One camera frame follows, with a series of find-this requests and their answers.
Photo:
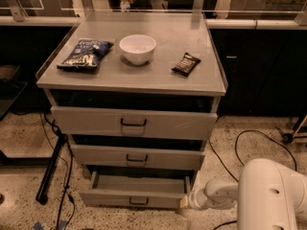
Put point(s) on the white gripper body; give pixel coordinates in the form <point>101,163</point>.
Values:
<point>194,199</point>

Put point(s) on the grey bottom drawer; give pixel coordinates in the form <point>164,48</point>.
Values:
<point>128,191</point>

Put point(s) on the grey drawer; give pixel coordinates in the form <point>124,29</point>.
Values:
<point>128,191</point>
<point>138,158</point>
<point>134,123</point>

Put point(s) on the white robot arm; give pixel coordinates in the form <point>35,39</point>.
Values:
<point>268,196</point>

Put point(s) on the grey middle drawer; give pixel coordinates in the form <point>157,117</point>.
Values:
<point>138,158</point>

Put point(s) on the grey drawer cabinet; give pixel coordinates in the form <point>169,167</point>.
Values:
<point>119,84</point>

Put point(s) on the grey top drawer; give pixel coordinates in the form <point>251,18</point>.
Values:
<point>134,123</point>

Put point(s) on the wheeled cart base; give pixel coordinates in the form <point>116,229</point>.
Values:
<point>299,130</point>

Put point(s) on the black snack bar wrapper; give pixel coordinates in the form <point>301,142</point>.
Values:
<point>186,65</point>

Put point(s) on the black table leg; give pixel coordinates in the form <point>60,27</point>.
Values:
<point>42,193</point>

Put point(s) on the white ceramic bowl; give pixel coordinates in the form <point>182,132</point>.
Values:
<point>137,48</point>

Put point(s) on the blue chip bag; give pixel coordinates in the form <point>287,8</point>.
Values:
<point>86,55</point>

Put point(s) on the clear plastic water bottle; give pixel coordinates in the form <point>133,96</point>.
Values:
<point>125,6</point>

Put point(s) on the white horizontal rail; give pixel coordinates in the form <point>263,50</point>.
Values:
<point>212,23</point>

